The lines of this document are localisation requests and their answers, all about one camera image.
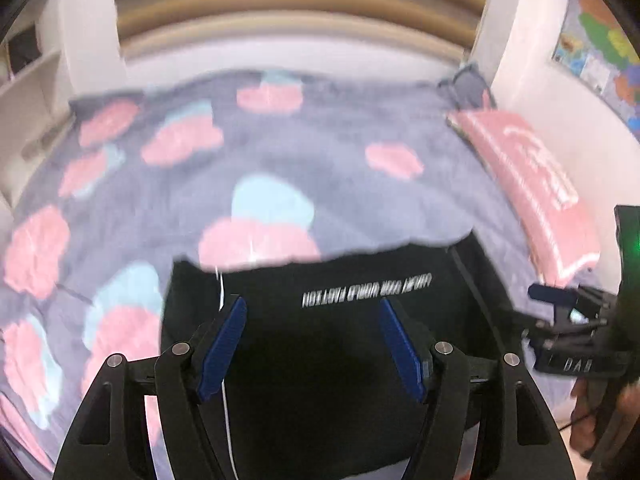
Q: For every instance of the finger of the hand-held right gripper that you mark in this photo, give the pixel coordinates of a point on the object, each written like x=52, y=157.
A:
x=552, y=294
x=560, y=331

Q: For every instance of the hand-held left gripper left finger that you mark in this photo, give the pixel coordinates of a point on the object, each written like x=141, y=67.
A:
x=225, y=345

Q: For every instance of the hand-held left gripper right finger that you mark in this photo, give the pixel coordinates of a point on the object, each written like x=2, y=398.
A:
x=400, y=347

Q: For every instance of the black hooded jacket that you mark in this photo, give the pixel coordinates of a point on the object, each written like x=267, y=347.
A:
x=325, y=360

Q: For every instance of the person's right hand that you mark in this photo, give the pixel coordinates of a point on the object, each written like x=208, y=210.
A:
x=585, y=425

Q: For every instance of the pink quilted pillow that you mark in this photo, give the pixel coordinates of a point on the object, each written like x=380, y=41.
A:
x=540, y=195

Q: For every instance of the grey floral blanket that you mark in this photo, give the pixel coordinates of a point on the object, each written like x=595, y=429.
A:
x=175, y=210

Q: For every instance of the grey pillow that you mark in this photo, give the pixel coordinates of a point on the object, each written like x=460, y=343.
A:
x=470, y=85

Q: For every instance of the white shelf unit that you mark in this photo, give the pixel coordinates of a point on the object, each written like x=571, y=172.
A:
x=30, y=100

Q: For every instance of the beige ribbed headboard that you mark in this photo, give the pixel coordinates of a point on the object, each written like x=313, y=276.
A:
x=300, y=10

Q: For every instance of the colourful wall map poster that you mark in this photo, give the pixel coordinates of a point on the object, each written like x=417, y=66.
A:
x=605, y=45

